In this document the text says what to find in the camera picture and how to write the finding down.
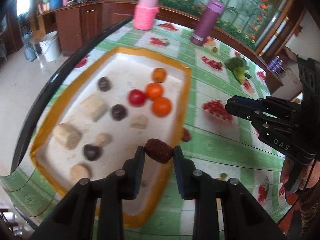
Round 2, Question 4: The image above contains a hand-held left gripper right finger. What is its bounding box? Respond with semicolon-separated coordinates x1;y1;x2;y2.
173;145;288;240

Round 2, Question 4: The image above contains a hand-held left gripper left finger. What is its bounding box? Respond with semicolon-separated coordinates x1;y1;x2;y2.
30;145;146;240

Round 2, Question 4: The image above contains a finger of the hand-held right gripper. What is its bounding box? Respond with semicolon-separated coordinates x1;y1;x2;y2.
226;95;302;128

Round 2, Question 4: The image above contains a dark red wrinkled date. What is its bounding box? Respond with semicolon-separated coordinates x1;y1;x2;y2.
144;139;174;164

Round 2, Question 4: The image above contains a small beige sugarcane chunk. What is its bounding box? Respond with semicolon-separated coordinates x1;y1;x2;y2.
95;133;112;147

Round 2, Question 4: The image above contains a dark purple plum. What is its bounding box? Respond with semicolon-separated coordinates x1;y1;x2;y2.
83;144;102;161
111;104;127;120
97;77;111;92

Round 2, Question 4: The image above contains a round beige sugarcane chunk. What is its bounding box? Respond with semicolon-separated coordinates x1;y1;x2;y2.
70;164;92;180

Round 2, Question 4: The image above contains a large orange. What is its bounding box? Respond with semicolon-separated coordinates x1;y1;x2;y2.
152;96;172;117

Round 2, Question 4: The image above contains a red tomato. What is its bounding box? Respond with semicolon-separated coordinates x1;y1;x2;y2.
128;89;147;107

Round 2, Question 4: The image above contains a medium orange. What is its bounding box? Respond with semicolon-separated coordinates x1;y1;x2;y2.
145;82;164;100

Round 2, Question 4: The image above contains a small pale orange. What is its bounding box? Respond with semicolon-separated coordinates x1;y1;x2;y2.
152;67;167;83

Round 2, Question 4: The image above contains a yellow-rimmed white tray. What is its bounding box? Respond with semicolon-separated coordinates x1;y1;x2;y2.
29;46;192;228

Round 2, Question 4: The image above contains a person's right hand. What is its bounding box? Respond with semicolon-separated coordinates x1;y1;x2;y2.
280;156;320;205

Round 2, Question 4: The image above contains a green bok choy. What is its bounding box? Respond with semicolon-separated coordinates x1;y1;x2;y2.
225;56;252;85

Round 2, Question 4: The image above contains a green fruit-print tablecloth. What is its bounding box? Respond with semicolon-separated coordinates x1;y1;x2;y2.
0;17;300;240

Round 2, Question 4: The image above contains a white and gold roll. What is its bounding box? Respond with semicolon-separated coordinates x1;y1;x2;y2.
259;16;289;55

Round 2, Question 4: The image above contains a purple thermos bottle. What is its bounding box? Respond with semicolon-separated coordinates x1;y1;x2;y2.
190;0;226;47

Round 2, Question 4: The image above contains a pink crocheted jar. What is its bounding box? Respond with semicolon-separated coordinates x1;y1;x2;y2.
132;0;160;30

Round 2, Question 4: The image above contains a white plastic bucket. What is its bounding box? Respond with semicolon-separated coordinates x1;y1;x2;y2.
39;31;62;62

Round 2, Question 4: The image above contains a grey metal kettle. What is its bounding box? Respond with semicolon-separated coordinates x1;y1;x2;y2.
24;42;38;62

